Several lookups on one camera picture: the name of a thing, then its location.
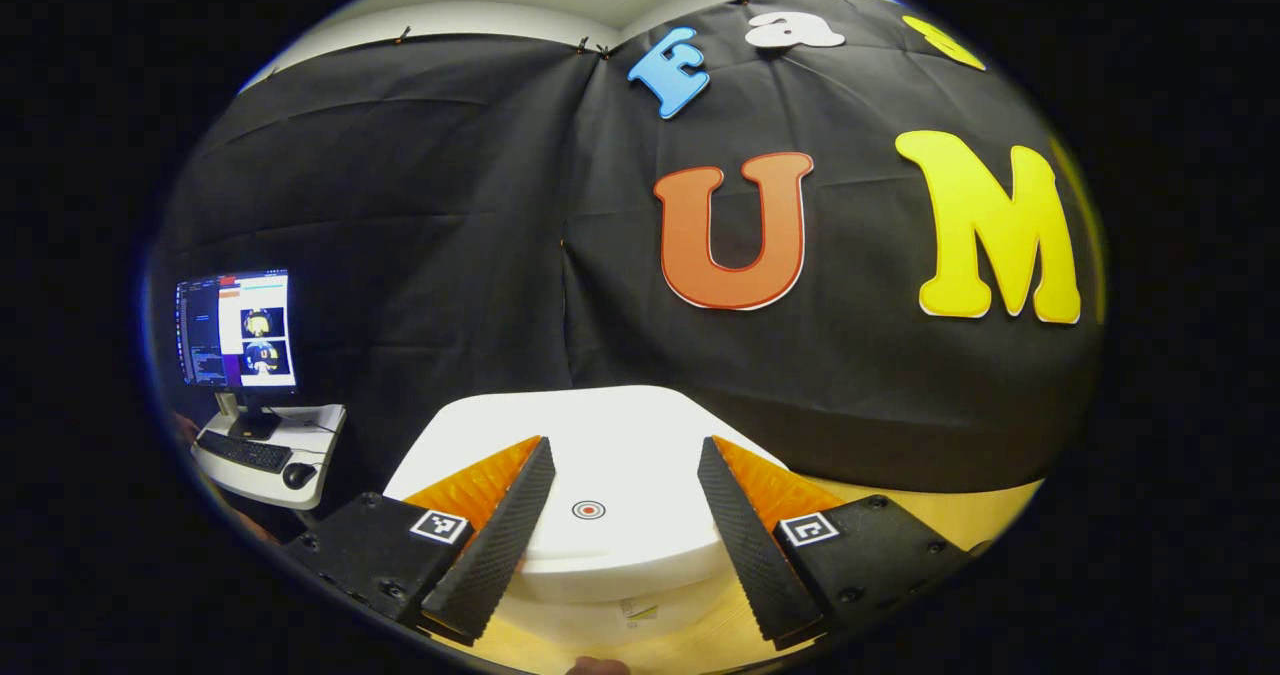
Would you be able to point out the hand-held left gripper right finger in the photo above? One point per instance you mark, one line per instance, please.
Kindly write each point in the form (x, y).
(745, 545)

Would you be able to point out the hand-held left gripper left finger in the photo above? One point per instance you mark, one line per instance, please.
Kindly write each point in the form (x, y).
(500, 545)

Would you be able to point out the white desktop garbage bin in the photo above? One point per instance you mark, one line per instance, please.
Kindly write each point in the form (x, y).
(620, 455)

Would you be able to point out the wooden desktop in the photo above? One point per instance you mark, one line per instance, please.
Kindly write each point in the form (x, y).
(960, 515)

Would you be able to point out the black computer mouse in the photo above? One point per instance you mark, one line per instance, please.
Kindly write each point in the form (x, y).
(299, 475)

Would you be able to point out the white side table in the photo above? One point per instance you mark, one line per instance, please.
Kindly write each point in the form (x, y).
(315, 430)

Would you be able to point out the black keyboard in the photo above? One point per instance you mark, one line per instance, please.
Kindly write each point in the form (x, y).
(243, 451)

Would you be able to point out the black monitor stand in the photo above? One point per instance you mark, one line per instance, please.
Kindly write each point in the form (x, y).
(250, 423)

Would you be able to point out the black backdrop cloth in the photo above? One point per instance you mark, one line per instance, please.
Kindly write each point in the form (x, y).
(450, 255)

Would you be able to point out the computer monitor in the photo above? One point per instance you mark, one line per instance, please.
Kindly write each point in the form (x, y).
(240, 330)

